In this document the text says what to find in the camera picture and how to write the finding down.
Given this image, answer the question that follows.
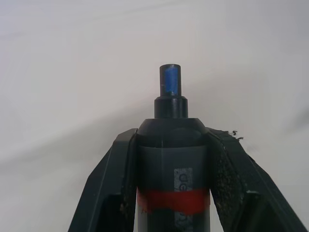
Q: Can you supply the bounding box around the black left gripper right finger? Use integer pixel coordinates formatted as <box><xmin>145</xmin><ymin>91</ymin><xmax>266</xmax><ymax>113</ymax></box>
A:
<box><xmin>205</xmin><ymin>129</ymin><xmax>309</xmax><ymax>232</ymax></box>

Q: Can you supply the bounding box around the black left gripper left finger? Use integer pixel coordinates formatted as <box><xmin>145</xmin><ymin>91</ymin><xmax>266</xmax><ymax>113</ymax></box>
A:
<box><xmin>67</xmin><ymin>128</ymin><xmax>139</xmax><ymax>232</ymax></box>

